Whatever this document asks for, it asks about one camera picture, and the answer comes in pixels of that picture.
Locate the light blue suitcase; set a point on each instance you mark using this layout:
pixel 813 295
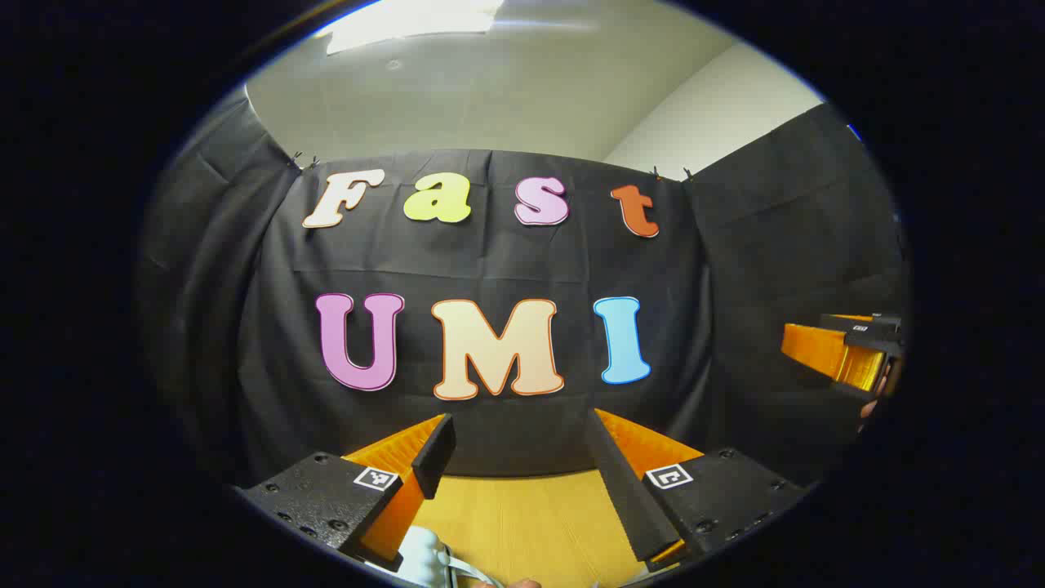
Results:
pixel 420 555

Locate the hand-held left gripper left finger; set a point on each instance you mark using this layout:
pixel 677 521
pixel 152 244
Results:
pixel 433 457

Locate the ceiling light panel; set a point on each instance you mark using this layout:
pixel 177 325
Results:
pixel 408 24

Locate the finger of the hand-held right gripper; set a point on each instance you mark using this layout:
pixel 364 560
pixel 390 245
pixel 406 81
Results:
pixel 824 351

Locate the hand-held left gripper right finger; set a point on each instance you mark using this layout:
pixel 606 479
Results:
pixel 629 490

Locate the black backdrop cloth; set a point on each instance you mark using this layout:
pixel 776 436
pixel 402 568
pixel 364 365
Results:
pixel 522 269

